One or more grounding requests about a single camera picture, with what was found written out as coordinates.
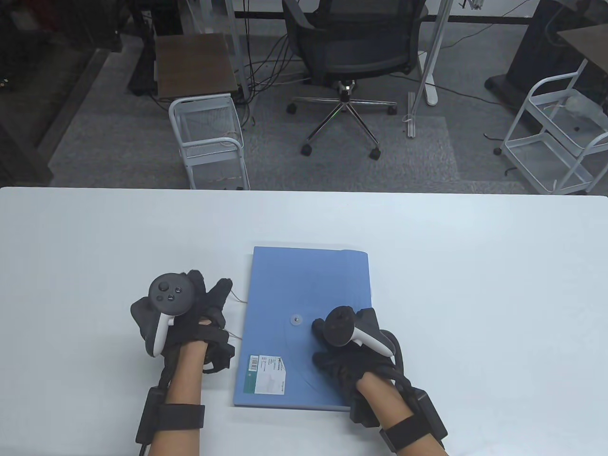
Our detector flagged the person's left forearm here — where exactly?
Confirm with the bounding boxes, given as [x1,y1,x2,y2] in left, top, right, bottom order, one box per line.
[142,340,209,456]

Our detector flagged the black desk base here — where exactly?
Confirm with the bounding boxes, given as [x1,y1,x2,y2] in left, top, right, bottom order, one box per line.
[484,0,585,112]

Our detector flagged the white desk leg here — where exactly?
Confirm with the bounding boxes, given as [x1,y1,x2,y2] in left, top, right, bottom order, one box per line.
[222,0,253,101]
[404,0,455,138]

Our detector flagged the small white wire cart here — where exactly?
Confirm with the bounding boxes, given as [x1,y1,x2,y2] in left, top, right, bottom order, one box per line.
[169,94,251,190]

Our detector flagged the brown wooden side table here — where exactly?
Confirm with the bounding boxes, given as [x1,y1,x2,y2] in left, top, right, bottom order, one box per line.
[154,33,239,100]

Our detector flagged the black wrist camera strap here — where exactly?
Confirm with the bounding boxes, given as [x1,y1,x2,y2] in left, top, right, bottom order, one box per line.
[379,387,448,453]
[136,386,206,445]

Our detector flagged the blue accordion folder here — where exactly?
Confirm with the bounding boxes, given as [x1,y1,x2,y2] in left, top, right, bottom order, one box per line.
[233,246,371,412]

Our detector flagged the dark wooden desk top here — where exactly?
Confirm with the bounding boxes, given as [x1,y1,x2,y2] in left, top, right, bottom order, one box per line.
[557,24,608,76]

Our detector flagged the left black wrist camera strap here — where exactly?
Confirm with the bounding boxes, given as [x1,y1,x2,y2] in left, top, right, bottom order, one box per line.
[136,386,206,445]

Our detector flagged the right black-and-white hand controller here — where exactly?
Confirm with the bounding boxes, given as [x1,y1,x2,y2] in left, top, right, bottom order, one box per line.
[323,306,404,376]

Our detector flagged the person's right hand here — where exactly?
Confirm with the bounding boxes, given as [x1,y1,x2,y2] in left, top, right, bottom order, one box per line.
[311,308,397,426]

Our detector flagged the clear plastic bag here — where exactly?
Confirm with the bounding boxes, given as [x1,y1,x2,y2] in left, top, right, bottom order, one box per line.
[563,90,604,119]

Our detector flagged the black-and-white hand controller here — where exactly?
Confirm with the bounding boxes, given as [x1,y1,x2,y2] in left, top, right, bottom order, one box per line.
[323,306,404,376]
[146,272,194,358]

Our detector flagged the person's left hand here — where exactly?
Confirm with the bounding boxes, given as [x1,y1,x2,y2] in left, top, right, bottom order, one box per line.
[131,270,236,373]

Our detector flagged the left black-and-white hand controller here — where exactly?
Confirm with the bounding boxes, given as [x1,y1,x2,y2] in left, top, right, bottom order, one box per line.
[146,272,194,358]

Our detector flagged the black office chair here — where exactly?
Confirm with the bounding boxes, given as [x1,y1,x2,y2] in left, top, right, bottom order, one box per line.
[282,0,428,160]

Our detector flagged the large white wire cart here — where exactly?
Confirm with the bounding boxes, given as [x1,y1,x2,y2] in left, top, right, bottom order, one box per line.
[494,59,608,195]

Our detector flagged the right black wrist camera strap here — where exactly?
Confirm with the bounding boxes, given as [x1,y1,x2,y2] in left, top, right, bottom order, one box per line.
[379,387,448,453]

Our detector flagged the black rolling stand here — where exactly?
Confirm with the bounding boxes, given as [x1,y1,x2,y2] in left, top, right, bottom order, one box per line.
[127,0,183,98]

